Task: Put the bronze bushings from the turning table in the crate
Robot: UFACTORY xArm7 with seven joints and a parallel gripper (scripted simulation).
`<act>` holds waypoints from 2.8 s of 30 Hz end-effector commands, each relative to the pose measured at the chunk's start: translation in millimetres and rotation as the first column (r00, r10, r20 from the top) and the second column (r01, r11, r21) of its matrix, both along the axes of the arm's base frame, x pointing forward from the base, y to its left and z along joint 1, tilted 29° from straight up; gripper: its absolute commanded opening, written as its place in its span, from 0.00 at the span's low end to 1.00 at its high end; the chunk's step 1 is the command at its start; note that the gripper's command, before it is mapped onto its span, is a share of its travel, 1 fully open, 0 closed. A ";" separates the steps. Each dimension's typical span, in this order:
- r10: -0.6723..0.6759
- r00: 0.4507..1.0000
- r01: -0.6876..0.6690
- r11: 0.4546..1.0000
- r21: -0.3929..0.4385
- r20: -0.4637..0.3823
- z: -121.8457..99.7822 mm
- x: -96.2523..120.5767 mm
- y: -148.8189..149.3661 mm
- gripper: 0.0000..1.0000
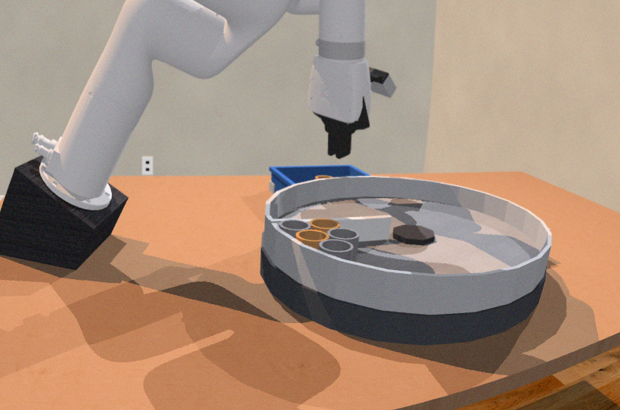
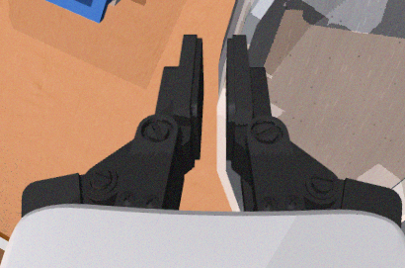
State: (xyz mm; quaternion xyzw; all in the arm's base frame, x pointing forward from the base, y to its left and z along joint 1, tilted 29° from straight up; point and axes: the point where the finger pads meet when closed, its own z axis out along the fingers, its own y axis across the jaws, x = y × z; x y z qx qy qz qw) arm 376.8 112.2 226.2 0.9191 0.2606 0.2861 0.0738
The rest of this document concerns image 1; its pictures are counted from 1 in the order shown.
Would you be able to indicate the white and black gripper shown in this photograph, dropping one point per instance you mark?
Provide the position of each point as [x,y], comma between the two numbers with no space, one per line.
[336,95]

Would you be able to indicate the blue tray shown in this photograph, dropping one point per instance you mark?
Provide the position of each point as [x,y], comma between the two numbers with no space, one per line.
[285,176]

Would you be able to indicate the grey metal bushing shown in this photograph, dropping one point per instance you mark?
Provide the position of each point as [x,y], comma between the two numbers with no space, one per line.
[348,235]
[338,248]
[292,226]

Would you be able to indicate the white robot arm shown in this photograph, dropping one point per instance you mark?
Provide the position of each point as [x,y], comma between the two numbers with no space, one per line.
[186,35]

